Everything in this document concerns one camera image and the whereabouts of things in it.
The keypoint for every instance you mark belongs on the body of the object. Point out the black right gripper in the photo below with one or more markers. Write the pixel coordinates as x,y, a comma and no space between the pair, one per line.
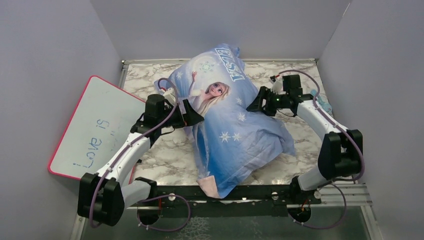
256,105

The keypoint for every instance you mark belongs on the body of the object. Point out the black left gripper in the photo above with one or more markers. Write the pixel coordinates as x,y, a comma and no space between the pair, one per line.
191,117

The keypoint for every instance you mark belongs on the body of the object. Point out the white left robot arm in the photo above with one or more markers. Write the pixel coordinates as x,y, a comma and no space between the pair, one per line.
102,196

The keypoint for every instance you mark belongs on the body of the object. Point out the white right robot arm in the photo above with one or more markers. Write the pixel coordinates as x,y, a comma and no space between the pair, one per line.
341,151

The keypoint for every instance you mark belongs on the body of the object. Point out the blue plastic object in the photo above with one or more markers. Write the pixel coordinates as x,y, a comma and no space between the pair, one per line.
323,103

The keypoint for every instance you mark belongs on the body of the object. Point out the pink-framed whiteboard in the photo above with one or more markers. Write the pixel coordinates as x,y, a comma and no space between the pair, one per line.
97,129

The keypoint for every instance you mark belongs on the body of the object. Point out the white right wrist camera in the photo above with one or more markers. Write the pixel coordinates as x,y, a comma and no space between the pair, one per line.
277,84

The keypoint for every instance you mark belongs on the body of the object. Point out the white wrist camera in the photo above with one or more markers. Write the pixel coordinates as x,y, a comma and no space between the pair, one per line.
277,84
169,95

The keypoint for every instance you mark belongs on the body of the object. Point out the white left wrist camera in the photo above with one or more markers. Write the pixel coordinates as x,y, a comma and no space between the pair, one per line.
169,95

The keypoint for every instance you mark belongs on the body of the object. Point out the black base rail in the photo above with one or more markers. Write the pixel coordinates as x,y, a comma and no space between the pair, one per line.
243,201

